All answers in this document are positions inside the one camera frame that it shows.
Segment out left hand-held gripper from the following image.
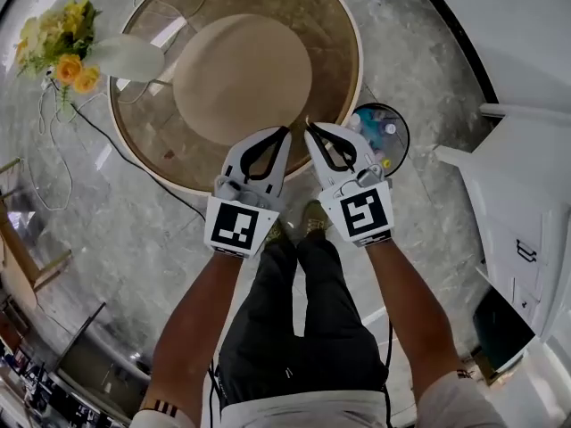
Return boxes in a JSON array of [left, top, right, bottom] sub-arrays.
[[203, 126, 294, 260]]

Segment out person's right forearm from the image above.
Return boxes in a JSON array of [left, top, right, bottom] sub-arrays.
[[365, 237, 460, 394]]

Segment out white vase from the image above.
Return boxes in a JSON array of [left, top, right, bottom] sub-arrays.
[[87, 35, 166, 82]]

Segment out person's left shoe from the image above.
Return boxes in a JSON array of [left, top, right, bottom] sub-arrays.
[[265, 220, 286, 247]]

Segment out person's light grey shirt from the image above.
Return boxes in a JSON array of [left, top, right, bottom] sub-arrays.
[[128, 370, 508, 428]]

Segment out black cabinet handle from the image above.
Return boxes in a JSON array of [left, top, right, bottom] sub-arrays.
[[516, 238, 540, 265]]

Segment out blue plastic packet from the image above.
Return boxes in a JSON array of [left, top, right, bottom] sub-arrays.
[[356, 108, 380, 146]]

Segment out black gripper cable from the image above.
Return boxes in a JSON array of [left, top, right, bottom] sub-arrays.
[[207, 358, 224, 428], [382, 317, 396, 428]]

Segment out person's left forearm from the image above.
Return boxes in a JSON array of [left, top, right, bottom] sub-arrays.
[[153, 250, 244, 421]]

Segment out person's right shoe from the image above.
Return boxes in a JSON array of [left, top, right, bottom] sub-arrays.
[[302, 201, 332, 238]]

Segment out person's shoe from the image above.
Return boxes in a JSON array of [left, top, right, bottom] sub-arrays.
[[302, 201, 332, 238], [265, 220, 286, 247]]

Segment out black bin with bottles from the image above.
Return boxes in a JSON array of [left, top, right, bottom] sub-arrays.
[[350, 103, 410, 178]]

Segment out round glass table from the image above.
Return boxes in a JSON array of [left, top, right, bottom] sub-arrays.
[[109, 0, 363, 194]]

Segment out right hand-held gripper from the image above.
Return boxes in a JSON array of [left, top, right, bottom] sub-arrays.
[[304, 121, 396, 249]]

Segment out black floor cable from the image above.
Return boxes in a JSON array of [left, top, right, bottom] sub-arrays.
[[70, 103, 206, 218]]

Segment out wooden side chair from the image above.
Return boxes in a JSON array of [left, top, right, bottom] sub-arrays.
[[0, 158, 72, 311]]

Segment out yellow flower bouquet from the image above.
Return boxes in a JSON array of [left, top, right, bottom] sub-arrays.
[[15, 0, 103, 106]]

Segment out person's dark trousers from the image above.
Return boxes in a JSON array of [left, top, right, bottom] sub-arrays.
[[216, 234, 389, 405]]

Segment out black glass stand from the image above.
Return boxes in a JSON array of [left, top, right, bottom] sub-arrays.
[[55, 300, 153, 418]]

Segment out white cabinet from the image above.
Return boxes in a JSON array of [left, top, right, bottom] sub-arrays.
[[434, 103, 571, 342]]

